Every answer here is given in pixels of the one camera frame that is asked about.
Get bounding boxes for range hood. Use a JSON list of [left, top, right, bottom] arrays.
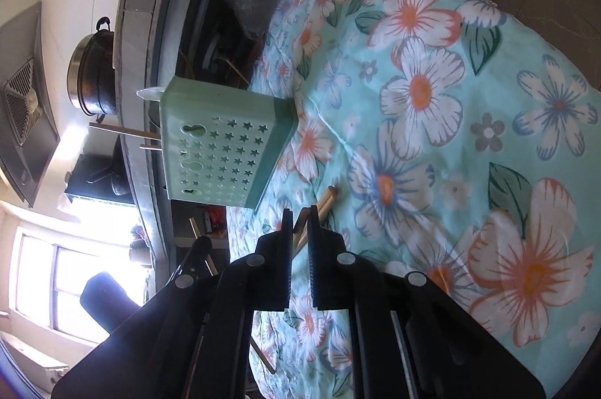
[[0, 5, 62, 207]]

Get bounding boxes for black wok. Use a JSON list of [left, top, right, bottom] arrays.
[[89, 136, 130, 196]]

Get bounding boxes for black cooking pot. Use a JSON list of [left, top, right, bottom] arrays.
[[66, 17, 118, 128]]

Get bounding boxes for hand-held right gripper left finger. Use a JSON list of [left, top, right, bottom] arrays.
[[51, 208, 293, 399]]

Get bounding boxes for red snack packets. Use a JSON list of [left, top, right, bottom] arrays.
[[204, 211, 228, 235]]

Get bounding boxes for floral printed blanket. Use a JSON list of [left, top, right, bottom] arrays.
[[228, 0, 601, 399]]

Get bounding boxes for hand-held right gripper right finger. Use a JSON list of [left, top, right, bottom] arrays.
[[307, 206, 548, 399]]

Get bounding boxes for window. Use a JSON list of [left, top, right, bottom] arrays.
[[9, 225, 156, 343]]

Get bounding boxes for slender bamboo chopstick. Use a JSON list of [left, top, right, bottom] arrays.
[[89, 122, 163, 143], [300, 189, 342, 240], [249, 336, 278, 375], [189, 216, 219, 277], [292, 184, 335, 256]]

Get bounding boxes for black gas stove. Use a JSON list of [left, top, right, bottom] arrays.
[[63, 152, 137, 207]]

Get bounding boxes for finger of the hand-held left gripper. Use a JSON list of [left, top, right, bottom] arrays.
[[170, 235, 213, 282]]

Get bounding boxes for green star-hole utensil holder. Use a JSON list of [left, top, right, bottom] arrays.
[[160, 75, 299, 212]]

